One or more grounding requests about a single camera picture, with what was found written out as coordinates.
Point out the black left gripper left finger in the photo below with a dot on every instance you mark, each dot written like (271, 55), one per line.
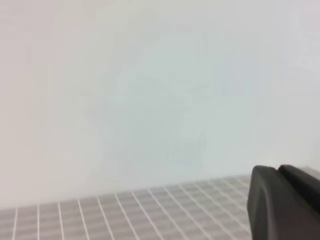
(276, 211)

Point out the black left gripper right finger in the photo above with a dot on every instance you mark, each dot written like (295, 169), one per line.
(306, 185)

